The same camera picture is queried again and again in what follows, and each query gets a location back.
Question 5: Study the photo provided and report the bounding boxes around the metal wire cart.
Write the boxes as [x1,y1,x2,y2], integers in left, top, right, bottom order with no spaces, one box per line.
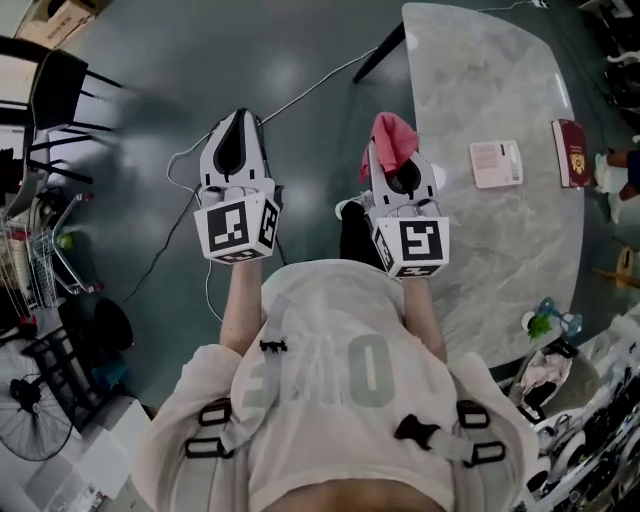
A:
[0,192,106,321]

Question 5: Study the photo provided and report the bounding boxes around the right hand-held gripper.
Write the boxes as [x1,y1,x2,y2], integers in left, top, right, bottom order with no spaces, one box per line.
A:
[364,141,451,280]

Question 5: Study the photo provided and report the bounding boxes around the grey harness straps black buckles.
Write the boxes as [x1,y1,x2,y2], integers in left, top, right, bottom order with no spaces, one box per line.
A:
[184,294,516,512]

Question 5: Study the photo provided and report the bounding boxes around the black floor fan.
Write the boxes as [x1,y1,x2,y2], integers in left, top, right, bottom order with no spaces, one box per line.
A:
[0,339,76,462]

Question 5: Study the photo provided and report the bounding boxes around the black table leg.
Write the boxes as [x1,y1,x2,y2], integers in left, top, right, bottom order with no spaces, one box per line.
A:
[352,22,405,85]

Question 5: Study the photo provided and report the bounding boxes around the person's legs in black trousers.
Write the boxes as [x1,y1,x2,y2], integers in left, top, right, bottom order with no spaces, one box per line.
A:
[339,199,384,264]

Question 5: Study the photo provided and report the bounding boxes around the person's white shoe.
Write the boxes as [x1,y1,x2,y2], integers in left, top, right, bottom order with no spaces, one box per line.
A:
[333,194,374,221]

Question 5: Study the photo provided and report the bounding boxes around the person's right forearm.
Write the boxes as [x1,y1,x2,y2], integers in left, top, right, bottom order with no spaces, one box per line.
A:
[399,274,449,362]

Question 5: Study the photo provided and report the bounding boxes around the person's torso in white shirt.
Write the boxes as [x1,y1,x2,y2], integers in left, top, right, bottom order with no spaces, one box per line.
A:
[130,258,544,512]

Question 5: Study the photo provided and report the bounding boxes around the small green potted plant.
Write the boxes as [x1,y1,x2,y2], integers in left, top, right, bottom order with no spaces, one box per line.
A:
[521,309,554,342]

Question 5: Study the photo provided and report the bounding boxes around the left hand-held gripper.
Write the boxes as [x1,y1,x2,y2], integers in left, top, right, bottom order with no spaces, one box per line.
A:
[193,107,284,267]

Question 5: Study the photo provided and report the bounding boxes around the blue plastic toy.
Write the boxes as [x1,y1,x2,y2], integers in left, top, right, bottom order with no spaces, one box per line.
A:
[537,297,584,346]

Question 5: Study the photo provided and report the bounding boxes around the pink cloth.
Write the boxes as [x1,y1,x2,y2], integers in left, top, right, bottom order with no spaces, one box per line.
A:
[358,111,420,185]

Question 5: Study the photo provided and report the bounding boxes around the black floor cable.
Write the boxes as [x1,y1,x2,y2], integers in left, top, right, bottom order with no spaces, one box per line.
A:
[122,189,201,304]

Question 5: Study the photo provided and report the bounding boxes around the pink calculator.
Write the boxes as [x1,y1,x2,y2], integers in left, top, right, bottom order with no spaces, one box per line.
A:
[468,139,524,190]

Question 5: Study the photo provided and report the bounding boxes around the dark red book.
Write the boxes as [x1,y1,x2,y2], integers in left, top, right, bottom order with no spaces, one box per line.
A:
[551,118,592,189]

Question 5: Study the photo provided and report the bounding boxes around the cardboard box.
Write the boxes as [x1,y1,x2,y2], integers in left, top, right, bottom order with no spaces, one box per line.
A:
[14,0,109,50]

